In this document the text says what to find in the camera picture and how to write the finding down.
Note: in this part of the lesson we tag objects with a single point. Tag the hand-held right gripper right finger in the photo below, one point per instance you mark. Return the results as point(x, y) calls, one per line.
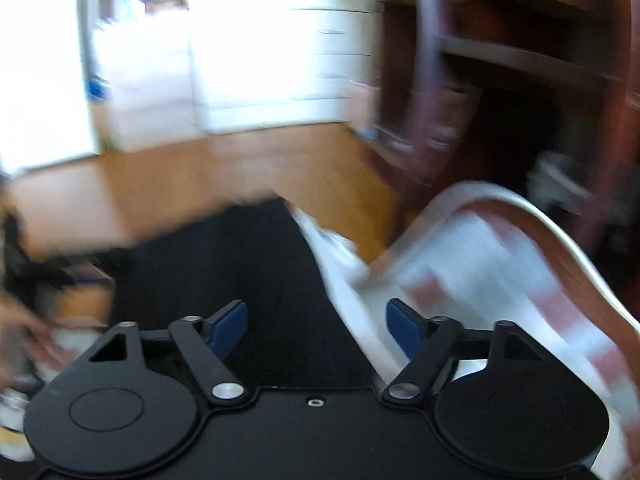
point(402, 327)

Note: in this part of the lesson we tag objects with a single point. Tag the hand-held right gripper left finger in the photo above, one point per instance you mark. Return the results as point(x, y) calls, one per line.
point(227, 330)

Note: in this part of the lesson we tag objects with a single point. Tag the black garment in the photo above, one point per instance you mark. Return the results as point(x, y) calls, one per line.
point(250, 260)

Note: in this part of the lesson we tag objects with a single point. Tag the white garment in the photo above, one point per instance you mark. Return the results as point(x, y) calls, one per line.
point(340, 280)

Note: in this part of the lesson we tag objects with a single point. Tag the person's left hand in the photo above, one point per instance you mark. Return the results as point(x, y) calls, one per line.
point(30, 335)

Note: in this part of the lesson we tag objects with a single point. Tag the checkered mat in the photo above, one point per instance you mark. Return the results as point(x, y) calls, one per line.
point(475, 260)

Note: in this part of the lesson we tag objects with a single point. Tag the white shelving unit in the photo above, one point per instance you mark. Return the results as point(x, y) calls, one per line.
point(140, 85)

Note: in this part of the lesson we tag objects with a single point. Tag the trash bin with plastic liner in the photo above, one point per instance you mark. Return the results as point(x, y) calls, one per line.
point(560, 180)

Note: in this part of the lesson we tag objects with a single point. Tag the dark wooden chair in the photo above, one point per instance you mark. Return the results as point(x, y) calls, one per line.
point(430, 110)

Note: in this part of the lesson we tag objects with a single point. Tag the dark wooden desk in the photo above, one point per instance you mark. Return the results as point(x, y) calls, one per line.
point(395, 60)

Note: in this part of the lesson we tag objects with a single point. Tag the white drawer cabinet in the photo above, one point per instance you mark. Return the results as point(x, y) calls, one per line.
point(300, 35)

